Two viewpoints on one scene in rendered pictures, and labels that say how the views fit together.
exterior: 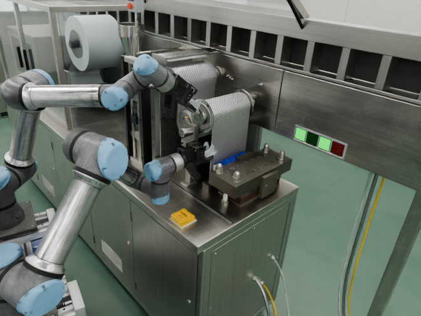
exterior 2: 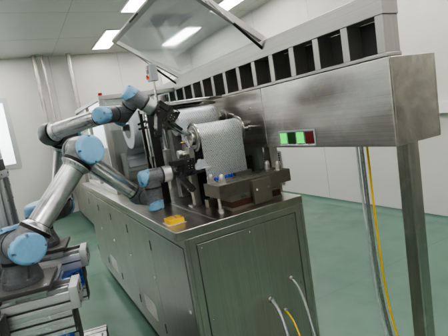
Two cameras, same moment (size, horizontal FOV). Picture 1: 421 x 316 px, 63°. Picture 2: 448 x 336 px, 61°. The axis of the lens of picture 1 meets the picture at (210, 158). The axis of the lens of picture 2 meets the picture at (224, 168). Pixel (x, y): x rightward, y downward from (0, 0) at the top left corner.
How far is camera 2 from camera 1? 0.87 m
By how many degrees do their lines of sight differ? 26
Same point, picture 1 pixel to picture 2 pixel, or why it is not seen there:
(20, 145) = not seen: hidden behind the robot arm
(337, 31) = (281, 38)
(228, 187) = (215, 190)
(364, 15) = not seen: hidden behind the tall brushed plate
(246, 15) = (230, 58)
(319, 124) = (293, 121)
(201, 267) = (187, 260)
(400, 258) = (413, 246)
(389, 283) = (417, 284)
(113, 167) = (87, 151)
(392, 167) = (349, 133)
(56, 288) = (37, 241)
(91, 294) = not seen: outside the picture
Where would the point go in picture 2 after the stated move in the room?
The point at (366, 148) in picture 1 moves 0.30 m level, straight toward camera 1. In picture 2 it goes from (327, 126) to (287, 137)
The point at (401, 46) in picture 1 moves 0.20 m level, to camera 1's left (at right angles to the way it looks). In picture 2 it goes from (319, 26) to (268, 37)
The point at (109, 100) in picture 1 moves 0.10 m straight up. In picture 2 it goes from (97, 115) to (92, 91)
